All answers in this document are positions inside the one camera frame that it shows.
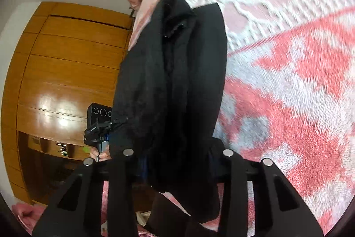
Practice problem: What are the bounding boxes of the pink and white patterned blanket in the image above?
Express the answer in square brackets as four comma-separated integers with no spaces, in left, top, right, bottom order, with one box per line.
[101,0,355,237]

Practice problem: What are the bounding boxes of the dark wooden cabinet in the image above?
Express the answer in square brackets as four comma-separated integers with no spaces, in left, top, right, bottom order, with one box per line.
[16,129,93,205]

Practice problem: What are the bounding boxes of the pink cloth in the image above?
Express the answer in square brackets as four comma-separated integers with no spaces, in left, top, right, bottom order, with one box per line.
[12,202,49,227]

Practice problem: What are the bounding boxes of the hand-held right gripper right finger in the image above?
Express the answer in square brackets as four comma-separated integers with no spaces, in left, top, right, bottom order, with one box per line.
[208,139,325,237]

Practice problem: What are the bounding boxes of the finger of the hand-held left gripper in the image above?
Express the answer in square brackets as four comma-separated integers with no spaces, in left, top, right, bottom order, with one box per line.
[110,116,129,130]

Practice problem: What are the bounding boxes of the person's left hand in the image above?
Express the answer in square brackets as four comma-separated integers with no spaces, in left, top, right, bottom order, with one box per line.
[90,146,112,163]

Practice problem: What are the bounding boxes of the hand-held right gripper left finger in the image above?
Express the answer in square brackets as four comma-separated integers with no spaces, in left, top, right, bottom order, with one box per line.
[32,148,152,237]

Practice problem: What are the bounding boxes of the black pants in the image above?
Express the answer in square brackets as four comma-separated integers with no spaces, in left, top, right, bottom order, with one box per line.
[108,0,228,224]

